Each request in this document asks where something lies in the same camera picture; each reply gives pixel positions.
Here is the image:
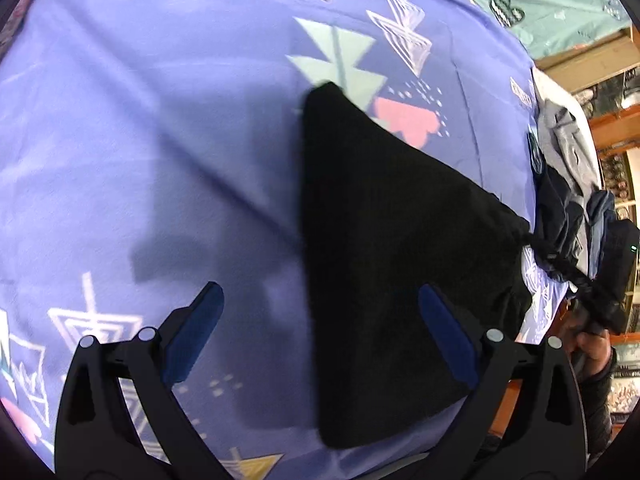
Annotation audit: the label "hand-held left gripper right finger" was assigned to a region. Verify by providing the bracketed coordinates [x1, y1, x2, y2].
[417, 284, 588, 480]

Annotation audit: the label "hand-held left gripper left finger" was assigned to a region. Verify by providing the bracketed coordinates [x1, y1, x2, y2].
[55, 281, 226, 480]

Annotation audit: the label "black pants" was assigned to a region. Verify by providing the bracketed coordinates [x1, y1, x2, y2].
[299, 81, 601, 452]

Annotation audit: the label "person's right hand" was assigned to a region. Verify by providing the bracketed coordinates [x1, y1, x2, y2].
[557, 305, 618, 380]

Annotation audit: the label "dark navy garment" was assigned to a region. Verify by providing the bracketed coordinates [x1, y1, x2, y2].
[532, 165, 620, 286]

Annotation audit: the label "grey garment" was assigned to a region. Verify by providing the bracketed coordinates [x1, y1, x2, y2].
[537, 97, 608, 201]

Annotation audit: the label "purple printed bed sheet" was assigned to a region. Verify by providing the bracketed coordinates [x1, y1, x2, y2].
[0, 0, 573, 480]

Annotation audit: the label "white cloth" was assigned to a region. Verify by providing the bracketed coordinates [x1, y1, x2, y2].
[530, 67, 598, 171]

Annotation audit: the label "wooden shelf unit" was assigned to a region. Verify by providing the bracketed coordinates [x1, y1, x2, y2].
[535, 25, 640, 411]

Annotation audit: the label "teal printed blanket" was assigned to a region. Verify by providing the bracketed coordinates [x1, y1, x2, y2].
[434, 0, 635, 61]

